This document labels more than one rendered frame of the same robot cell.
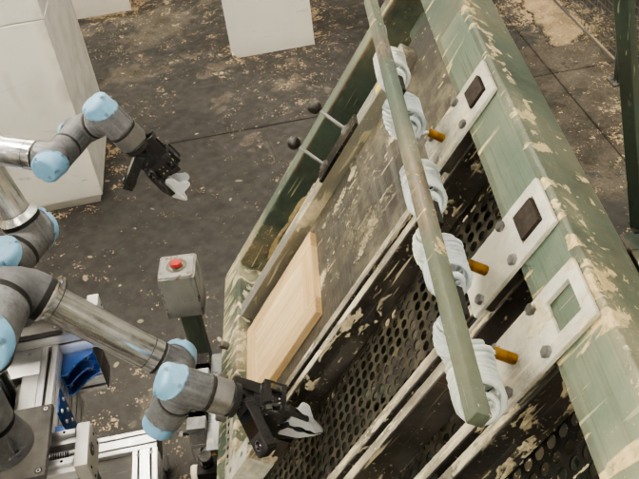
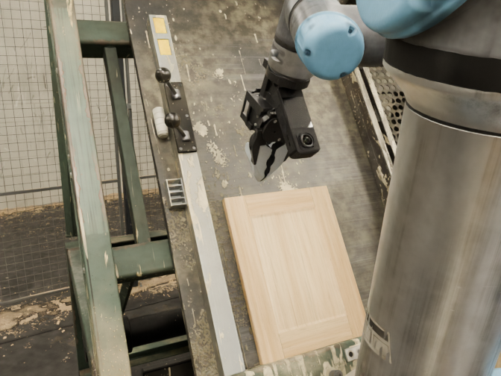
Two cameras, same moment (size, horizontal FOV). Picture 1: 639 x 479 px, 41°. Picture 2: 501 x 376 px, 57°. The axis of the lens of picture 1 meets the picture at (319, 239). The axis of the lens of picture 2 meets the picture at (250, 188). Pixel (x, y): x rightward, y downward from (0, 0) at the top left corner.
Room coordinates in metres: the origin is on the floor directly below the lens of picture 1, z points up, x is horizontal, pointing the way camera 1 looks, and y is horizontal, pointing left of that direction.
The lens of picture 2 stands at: (2.24, 1.05, 1.54)
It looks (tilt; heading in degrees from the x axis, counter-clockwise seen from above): 14 degrees down; 243
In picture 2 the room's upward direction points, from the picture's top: straight up
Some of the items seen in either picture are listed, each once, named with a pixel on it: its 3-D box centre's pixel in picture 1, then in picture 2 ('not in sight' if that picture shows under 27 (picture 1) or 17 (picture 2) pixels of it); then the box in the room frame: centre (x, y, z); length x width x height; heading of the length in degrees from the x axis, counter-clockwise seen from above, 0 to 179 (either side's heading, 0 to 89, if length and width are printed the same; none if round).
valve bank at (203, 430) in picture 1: (205, 420); not in sight; (1.65, 0.41, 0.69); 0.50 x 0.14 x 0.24; 178
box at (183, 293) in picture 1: (182, 286); not in sight; (2.09, 0.46, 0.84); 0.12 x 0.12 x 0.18; 88
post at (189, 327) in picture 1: (209, 381); not in sight; (2.09, 0.46, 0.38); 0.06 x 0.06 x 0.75; 88
